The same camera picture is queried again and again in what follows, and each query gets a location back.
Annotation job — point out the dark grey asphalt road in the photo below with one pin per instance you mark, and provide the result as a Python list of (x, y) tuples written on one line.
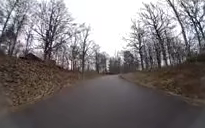
[(106, 103)]

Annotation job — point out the row of bare trees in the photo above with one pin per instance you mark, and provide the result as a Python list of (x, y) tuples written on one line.
[(50, 36), (163, 40)]

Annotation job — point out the dark building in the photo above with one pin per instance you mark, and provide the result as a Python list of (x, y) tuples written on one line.
[(31, 56)]

